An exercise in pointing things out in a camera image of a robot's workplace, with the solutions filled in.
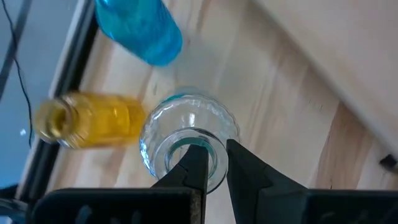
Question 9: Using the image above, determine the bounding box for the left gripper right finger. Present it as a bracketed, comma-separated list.
[226, 138, 398, 224]

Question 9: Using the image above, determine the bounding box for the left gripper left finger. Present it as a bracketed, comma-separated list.
[30, 144, 210, 224]

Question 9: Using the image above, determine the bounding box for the clear round-bodied glass vase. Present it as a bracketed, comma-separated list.
[139, 93, 241, 194]

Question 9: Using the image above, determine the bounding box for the amber narrow-neck glass vase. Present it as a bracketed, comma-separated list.
[33, 91, 147, 149]

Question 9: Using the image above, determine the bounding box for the teal diamond-pattern glass vase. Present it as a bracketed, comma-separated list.
[94, 0, 183, 67]

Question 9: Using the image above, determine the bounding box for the black floor tape strip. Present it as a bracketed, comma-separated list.
[0, 0, 34, 102]

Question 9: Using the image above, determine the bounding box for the black aluminium table frame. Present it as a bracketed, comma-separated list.
[14, 0, 100, 203]

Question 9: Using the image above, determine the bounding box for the long black floor cable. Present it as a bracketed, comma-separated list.
[1, 0, 34, 149]

